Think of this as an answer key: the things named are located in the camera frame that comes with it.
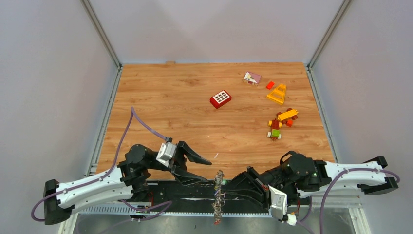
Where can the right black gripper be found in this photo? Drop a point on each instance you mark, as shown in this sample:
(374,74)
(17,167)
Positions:
(250,184)

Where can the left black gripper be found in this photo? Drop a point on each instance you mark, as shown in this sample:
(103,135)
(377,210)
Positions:
(178,164)

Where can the large grey toothed keyring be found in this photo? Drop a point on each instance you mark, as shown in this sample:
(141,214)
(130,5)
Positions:
(219,197)

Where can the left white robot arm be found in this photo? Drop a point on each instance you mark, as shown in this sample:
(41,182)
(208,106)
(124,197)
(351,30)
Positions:
(126,180)

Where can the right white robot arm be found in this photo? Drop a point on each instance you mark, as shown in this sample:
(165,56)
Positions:
(298,177)

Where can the red green toy vehicle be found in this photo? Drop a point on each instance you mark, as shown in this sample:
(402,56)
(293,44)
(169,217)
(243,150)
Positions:
(274,130)

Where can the red window toy brick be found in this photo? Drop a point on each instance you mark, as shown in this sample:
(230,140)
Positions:
(220,99)

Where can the yellow orange toy car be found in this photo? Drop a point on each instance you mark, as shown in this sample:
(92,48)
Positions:
(289,114)

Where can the small red toy brick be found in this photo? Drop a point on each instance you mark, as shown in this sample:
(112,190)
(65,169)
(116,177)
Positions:
(269,85)

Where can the pink roof toy house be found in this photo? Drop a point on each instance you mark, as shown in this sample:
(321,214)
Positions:
(252,78)

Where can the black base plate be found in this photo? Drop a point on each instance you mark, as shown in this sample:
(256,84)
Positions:
(195,198)

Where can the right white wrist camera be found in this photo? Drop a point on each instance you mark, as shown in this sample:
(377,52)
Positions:
(278,208)

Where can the yellow triangular toy frame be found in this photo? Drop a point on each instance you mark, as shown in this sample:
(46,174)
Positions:
(277,95)

